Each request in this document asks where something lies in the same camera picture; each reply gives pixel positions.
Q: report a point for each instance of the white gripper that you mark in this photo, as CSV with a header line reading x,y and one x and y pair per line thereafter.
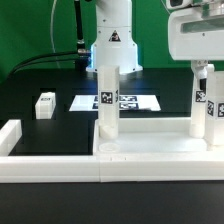
x,y
196,32

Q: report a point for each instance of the white desk top panel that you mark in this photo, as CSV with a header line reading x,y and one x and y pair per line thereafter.
x,y
150,135

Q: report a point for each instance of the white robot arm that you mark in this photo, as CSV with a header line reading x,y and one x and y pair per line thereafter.
x,y
114,44

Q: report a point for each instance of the black vertical pole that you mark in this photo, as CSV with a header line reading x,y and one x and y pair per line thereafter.
x,y
79,63

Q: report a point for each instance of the fiducial marker sheet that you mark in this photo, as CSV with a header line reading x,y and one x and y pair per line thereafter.
x,y
126,102

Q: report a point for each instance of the white U-shaped fixture frame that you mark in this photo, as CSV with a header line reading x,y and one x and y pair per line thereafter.
x,y
101,167

